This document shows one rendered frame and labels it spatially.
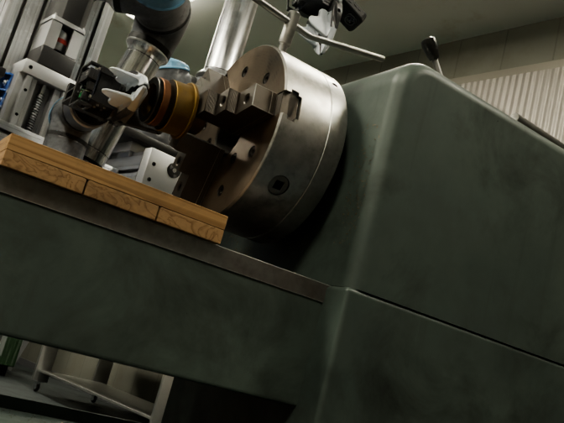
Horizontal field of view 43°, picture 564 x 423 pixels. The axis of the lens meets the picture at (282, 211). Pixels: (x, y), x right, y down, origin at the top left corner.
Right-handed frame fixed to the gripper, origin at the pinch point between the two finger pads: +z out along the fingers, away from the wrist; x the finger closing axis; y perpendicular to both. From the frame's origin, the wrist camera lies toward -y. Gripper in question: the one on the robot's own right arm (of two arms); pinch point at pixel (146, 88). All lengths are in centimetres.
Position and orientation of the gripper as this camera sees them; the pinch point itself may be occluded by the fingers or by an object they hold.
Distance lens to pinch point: 112.1
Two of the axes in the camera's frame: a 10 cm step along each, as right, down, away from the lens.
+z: 5.4, -0.5, -8.4
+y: -8.0, -3.3, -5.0
